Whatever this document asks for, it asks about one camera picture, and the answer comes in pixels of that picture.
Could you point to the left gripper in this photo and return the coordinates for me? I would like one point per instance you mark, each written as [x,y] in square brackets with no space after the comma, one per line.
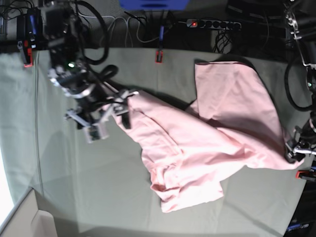
[302,143]

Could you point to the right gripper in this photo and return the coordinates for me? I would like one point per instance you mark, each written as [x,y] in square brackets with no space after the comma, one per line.
[93,123]

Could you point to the pink t-shirt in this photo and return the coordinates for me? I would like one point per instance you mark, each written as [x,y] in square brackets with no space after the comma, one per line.
[232,124]

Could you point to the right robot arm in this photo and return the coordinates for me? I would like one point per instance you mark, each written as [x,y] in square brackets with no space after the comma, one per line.
[71,70]

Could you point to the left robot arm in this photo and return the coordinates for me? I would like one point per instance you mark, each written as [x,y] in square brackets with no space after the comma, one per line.
[300,16]

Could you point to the red black clamp right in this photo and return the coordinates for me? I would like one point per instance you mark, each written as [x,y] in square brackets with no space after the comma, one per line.
[308,175]

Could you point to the red black clamp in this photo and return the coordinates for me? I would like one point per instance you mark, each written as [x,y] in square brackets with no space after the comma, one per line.
[159,52]
[29,34]
[308,175]

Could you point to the red black clamp middle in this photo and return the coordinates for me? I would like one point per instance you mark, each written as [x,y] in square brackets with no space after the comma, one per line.
[159,52]

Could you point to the green table cloth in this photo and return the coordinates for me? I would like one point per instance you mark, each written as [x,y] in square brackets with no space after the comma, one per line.
[103,189]

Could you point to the blue box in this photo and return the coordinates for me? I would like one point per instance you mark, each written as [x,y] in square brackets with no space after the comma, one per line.
[154,4]

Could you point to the black power strip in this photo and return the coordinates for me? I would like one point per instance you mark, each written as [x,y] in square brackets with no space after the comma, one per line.
[214,25]

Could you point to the red black clamp left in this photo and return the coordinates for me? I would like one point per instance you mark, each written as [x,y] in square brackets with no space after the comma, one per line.
[29,34]

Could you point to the beige plastic bin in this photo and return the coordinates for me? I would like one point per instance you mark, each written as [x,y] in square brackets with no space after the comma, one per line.
[27,220]

